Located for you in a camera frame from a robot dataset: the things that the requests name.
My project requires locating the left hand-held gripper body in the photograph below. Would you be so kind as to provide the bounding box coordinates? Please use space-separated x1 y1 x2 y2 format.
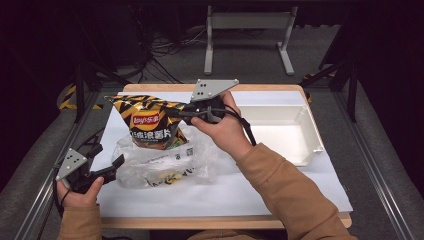
55 148 117 194

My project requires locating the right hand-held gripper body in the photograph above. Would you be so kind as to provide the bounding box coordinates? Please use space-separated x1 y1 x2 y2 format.
182 78 240 126

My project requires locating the yellow black chips bag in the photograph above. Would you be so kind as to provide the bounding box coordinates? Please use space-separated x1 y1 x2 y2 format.
104 94 190 151

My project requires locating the translucent plastic shopping bag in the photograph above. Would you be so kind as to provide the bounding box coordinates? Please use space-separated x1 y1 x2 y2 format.
111 124 220 190

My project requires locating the white plastic tray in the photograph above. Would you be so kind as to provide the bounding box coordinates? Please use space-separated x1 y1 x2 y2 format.
233 104 325 167

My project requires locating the person's left hand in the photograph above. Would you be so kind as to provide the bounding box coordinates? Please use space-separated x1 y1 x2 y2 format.
56 177 105 208

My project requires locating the person's right hand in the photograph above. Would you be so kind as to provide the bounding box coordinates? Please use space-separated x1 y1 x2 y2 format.
191 91 256 162

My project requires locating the white packet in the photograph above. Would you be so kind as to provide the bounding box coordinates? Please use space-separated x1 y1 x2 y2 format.
143 146 196 175

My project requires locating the black metal stand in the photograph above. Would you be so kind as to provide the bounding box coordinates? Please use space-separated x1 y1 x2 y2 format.
72 56 132 123

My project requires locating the white metal stand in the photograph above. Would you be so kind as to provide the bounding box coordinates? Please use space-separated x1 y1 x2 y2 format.
203 4 299 76

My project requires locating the white paper sheet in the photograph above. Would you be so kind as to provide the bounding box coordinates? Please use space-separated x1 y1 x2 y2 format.
89 91 354 218

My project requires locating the person's tan clothing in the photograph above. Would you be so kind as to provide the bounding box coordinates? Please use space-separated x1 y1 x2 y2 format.
188 230 268 240

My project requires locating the black tripod stand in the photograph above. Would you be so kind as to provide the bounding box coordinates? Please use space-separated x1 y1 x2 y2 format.
298 59 360 123

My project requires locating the thin black cable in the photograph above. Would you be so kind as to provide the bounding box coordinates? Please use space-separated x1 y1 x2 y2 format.
35 127 106 240

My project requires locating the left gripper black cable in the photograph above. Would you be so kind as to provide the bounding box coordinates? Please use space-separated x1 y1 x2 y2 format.
52 166 73 218

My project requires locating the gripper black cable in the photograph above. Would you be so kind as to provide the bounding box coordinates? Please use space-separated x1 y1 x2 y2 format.
52 166 73 218
222 104 258 147

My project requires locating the aluminium rail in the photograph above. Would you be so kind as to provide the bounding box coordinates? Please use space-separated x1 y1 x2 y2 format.
333 91 418 240
13 89 101 240

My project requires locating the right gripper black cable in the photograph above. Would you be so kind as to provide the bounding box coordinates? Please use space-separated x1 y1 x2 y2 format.
222 104 258 147

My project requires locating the tangle of black cables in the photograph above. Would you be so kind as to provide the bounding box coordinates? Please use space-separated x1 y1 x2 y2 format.
129 6 208 84

